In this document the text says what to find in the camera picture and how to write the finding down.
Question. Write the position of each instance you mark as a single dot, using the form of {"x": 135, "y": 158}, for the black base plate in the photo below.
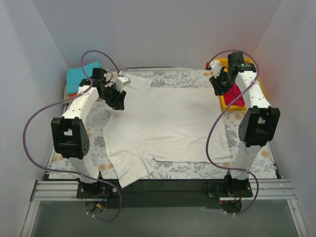
{"x": 169, "y": 193}

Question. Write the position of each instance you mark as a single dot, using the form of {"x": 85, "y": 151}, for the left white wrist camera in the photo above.
{"x": 121, "y": 82}

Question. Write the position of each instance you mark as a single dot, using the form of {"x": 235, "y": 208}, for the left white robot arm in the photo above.
{"x": 70, "y": 137}

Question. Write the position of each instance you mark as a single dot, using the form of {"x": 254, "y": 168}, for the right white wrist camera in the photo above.
{"x": 215, "y": 67}

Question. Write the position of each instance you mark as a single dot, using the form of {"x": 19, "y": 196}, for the white t shirt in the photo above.
{"x": 165, "y": 124}

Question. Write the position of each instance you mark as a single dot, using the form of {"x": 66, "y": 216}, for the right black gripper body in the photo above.
{"x": 222, "y": 83}

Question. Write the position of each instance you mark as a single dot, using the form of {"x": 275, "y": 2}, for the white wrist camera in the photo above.
{"x": 215, "y": 67}
{"x": 121, "y": 82}

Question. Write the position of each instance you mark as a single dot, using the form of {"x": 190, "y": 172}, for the aluminium frame rail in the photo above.
{"x": 165, "y": 208}

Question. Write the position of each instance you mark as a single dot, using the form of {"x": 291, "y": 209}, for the folded orange t shirt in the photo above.
{"x": 72, "y": 95}

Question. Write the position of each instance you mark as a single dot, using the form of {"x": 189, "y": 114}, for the magenta t shirt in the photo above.
{"x": 232, "y": 94}

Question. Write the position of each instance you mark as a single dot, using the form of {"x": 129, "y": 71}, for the yellow plastic bin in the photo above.
{"x": 254, "y": 96}

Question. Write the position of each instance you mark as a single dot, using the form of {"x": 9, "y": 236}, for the floral patterned table mat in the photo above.
{"x": 263, "y": 167}

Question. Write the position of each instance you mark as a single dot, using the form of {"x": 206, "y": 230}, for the folded beige t shirt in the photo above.
{"x": 67, "y": 99}

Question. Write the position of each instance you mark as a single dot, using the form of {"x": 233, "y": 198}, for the folded teal t shirt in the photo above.
{"x": 75, "y": 76}

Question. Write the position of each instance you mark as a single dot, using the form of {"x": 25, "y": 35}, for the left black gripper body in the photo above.
{"x": 115, "y": 97}

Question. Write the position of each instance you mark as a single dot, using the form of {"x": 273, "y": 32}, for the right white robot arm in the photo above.
{"x": 256, "y": 129}

